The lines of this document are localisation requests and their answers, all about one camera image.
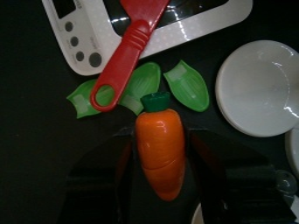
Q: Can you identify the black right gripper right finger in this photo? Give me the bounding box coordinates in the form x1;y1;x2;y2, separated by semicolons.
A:
185;126;299;224

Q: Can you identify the green plastic leaf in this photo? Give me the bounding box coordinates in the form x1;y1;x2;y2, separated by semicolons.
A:
65;78;117;119
163;59;211;113
117;61;163;116

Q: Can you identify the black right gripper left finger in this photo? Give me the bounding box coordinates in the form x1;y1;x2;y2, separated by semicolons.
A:
56;125;135;224

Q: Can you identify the orange toy carrot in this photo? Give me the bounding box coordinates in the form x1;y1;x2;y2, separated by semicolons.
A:
135;91;187;203

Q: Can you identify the red plastic spatula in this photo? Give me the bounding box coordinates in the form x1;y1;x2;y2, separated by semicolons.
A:
88;0;173;113

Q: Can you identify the white plate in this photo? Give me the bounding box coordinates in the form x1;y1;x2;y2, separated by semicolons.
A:
215;39;299;138
284;128;299;176

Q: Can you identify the white kitchen scale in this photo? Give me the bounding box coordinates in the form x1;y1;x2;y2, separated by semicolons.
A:
41;0;255;77

